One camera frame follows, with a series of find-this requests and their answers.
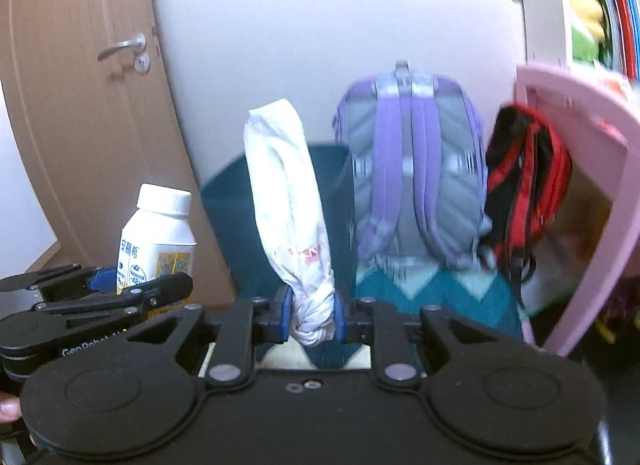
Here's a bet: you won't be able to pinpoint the white knotted plastic bag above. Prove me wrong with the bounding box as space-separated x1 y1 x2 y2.
243 99 335 347

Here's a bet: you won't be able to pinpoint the dark green trash bin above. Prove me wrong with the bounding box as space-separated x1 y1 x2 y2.
199 143 362 371

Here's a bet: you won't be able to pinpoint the red black backpack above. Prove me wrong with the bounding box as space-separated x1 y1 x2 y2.
480 103 573 301

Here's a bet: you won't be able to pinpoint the beige wooden door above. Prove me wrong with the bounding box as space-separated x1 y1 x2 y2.
0 0 239 311

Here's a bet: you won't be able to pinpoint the white milk bottle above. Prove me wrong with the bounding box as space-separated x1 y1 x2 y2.
116 183 198 295

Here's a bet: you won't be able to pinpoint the books on shelf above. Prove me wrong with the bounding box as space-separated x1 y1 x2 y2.
570 0 639 82

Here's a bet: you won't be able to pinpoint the teal cream zigzag quilt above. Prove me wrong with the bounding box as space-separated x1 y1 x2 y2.
259 263 524 371

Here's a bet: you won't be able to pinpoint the purple grey backpack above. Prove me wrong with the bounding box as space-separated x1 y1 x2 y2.
333 61 491 271

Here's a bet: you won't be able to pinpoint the left hand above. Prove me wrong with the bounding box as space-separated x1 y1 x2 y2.
0 391 22 424

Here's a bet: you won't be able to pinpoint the white shelf unit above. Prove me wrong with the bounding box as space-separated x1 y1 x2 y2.
506 0 640 86

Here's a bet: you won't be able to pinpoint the pink desk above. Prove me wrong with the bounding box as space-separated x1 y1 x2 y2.
515 63 639 357

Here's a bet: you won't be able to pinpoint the silver door handle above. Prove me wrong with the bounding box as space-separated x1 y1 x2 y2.
96 32 151 75

